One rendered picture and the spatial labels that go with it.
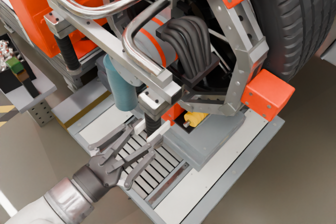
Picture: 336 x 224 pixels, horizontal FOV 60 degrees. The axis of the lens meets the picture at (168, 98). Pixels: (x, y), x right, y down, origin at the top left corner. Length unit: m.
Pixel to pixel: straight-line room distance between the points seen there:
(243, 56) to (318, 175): 1.14
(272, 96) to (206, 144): 0.69
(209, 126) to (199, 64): 0.82
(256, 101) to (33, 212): 0.52
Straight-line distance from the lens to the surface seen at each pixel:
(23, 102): 1.30
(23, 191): 1.64
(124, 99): 1.04
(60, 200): 0.61
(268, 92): 0.70
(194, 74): 0.57
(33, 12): 1.16
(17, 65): 1.14
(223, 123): 1.40
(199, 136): 1.35
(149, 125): 0.65
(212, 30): 0.83
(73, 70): 0.90
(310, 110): 1.86
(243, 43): 0.63
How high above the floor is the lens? 1.43
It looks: 57 degrees down
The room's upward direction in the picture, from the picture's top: straight up
